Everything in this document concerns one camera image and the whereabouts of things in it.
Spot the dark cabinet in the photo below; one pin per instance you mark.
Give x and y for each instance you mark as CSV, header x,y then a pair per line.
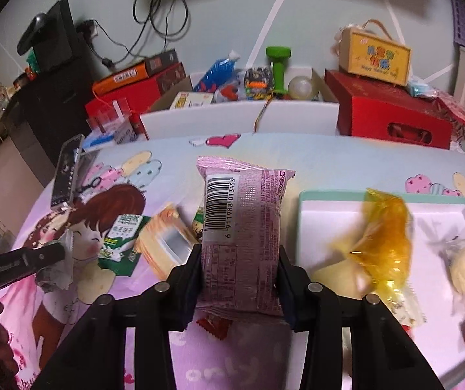
x,y
53,109

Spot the clear plastic box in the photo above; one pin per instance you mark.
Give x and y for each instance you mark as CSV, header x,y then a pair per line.
x,y
108,115

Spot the red flat box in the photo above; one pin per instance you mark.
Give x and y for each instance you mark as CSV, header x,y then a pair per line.
x,y
135,97

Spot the blue plastic bag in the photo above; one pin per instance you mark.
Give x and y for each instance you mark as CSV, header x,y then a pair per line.
x,y
216,73

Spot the red patterned card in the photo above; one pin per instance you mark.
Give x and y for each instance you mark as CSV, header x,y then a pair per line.
x,y
460,115

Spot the green dumbbell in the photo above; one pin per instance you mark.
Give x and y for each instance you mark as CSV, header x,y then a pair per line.
x,y
279,69

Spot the orange black box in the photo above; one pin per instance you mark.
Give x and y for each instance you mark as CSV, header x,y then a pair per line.
x,y
122,79

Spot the small red candy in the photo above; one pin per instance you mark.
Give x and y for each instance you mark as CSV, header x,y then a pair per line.
x,y
216,327

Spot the beige orange snack packet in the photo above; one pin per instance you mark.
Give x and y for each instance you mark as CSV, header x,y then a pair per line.
x,y
155,243

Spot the clear plastic ball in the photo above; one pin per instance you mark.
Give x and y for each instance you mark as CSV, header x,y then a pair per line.
x,y
301,88

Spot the red gift box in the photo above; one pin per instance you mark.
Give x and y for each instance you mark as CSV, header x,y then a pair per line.
x,y
379,109

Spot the smartphone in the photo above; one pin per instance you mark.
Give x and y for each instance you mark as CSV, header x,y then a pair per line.
x,y
68,170

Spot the dark colourful toy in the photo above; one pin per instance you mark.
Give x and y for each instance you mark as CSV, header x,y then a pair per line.
x,y
259,83

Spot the yellow candy bag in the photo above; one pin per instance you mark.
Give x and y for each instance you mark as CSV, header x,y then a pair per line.
x,y
387,243

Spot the white cardboard box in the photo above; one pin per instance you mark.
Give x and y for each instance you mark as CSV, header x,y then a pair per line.
x,y
216,120

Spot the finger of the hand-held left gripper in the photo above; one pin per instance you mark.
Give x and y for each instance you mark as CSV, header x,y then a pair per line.
x,y
45,256

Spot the red toy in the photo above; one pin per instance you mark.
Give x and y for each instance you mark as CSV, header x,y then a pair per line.
x,y
228,92

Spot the light blue packet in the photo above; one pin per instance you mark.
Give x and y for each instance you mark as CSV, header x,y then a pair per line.
x,y
419,88

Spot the teal-edged white tray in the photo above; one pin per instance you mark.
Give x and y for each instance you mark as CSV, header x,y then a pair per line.
x,y
330,227

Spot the pink snack packet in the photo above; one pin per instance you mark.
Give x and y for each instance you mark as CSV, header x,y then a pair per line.
x,y
240,231

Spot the blue white box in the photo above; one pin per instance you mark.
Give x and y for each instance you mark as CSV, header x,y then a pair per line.
x,y
106,138

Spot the green-edged cookie packet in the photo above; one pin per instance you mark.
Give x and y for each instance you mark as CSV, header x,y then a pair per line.
x,y
198,227

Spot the white green snack packet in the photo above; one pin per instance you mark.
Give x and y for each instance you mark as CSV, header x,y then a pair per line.
x,y
403,308

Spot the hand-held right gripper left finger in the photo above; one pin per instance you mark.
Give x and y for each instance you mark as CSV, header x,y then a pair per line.
x,y
187,292

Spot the green white biscuit packet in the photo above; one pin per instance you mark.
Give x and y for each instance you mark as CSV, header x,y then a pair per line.
x,y
120,248

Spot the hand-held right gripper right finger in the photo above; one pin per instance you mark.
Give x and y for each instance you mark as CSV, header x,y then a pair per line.
x,y
293,296

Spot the wall socket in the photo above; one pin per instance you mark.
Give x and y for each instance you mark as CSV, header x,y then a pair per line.
x,y
86,28

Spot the pale yellow jelly cup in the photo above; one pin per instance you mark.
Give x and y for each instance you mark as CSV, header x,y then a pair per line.
x,y
338,276

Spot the light cabinet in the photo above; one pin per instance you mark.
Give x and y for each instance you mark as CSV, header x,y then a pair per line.
x,y
9,178

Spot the small white printed box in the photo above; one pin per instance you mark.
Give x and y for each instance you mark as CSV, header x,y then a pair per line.
x,y
190,100

